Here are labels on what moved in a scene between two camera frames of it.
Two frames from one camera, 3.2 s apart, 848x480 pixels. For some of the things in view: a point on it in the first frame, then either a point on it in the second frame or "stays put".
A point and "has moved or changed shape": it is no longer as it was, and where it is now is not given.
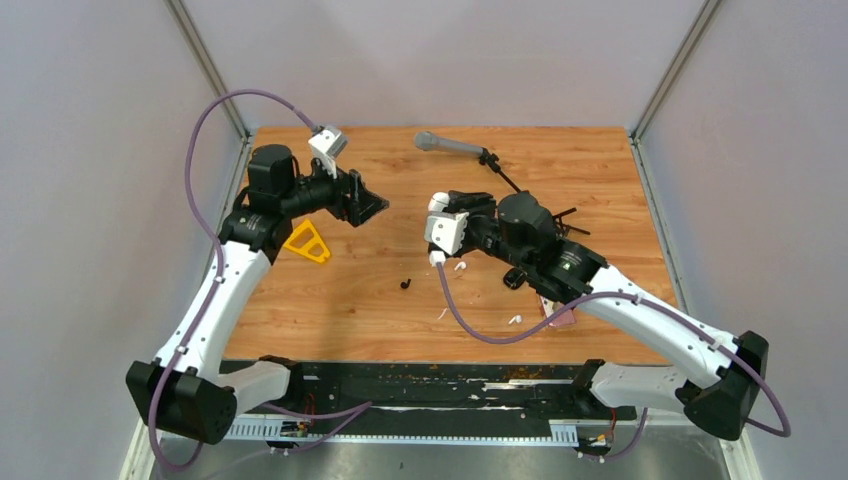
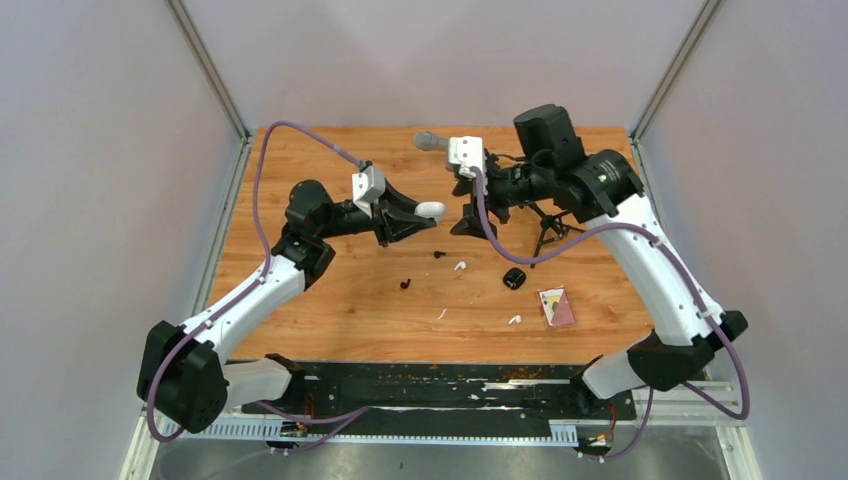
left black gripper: [365, 206] → [399, 206]
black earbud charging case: [514, 278] stays put
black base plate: [480, 391] stays put
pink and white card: [550, 307] stays put
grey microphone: [427, 140] stays put
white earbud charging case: [438, 201] has moved or changed shape
